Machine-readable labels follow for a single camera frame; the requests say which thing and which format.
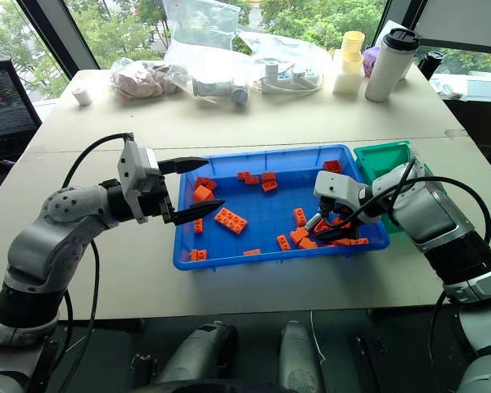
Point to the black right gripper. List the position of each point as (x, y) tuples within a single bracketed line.
[(343, 213)]

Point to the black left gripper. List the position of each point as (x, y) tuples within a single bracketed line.
[(157, 196)]

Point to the silver cylindrical battery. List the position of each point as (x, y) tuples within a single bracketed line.
[(313, 221)]

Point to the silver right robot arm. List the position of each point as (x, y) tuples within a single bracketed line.
[(433, 213)]

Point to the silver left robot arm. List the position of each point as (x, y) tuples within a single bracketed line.
[(61, 221)]

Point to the blue plastic bin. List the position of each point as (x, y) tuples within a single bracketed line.
[(266, 229)]

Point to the green plastic bin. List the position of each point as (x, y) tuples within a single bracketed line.
[(380, 161)]

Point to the long flat orange toy brick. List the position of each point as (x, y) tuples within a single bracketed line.
[(356, 241)]

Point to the large orange toy brick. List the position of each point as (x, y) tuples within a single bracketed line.
[(231, 221)]

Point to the plastic bag with pink contents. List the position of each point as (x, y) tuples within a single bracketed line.
[(141, 82)]

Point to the large clear plastic bag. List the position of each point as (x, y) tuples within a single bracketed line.
[(204, 53)]

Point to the white foam block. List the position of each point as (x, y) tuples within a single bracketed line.
[(346, 84)]

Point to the grey rounded shape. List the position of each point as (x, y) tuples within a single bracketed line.
[(196, 352), (296, 356)]

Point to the small white cylinder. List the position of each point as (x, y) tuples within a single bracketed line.
[(82, 96)]

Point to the clear bag with white adapter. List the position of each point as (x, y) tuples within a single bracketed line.
[(288, 69)]

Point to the white tumbler with black lid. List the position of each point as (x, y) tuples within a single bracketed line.
[(388, 69)]

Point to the purple plastic object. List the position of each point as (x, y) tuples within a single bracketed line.
[(371, 61)]

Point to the stacked pale yellow cups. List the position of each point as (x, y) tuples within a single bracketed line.
[(352, 51)]

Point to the black bottle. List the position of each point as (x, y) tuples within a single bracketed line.
[(429, 63)]

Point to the black mesh chair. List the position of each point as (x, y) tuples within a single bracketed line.
[(4, 102)]

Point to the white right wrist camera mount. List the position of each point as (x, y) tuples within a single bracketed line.
[(339, 186)]

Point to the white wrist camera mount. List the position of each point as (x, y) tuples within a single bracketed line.
[(339, 186), (133, 163)]

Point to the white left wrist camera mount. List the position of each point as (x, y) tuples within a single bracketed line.
[(133, 163)]

